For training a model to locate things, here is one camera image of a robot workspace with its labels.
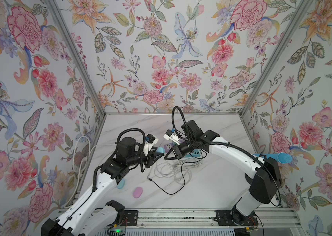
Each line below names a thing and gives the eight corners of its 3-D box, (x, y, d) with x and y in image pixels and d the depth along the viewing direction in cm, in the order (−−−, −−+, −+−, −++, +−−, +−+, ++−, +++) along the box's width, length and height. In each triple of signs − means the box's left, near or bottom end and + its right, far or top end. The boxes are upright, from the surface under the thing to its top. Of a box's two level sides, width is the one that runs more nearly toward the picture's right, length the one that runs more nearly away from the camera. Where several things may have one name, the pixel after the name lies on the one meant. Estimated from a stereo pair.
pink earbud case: (133, 197, 82) (132, 196, 81) (134, 188, 86) (133, 187, 84) (142, 197, 82) (141, 196, 81) (142, 188, 86) (142, 187, 84)
